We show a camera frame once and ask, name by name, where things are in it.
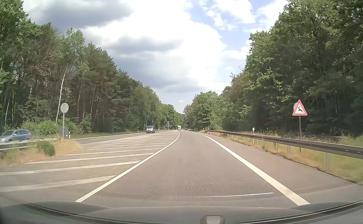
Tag grey metal guard rail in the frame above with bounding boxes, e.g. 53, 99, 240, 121
0, 138, 60, 155
203, 129, 363, 163

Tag dry grass traffic island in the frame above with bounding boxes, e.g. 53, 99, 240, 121
0, 140, 82, 173

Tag grey-blue car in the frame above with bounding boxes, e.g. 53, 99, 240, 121
0, 129, 32, 143

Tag road markings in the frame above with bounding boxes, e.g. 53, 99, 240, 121
0, 130, 310, 206

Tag grey asphalt road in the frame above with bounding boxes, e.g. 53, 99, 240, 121
0, 130, 363, 208

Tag grass verge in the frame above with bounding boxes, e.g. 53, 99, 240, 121
204, 131, 363, 190

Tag round road sign on post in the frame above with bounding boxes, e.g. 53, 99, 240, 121
59, 103, 69, 139

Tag red triangular warning sign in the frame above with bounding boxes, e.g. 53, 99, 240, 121
292, 100, 308, 153

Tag wood of tall trees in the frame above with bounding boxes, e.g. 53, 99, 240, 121
183, 0, 363, 139
0, 0, 184, 140

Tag car's own bonnet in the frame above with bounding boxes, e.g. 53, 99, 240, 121
1, 194, 363, 224

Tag green bush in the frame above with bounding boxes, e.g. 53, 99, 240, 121
36, 141, 56, 157

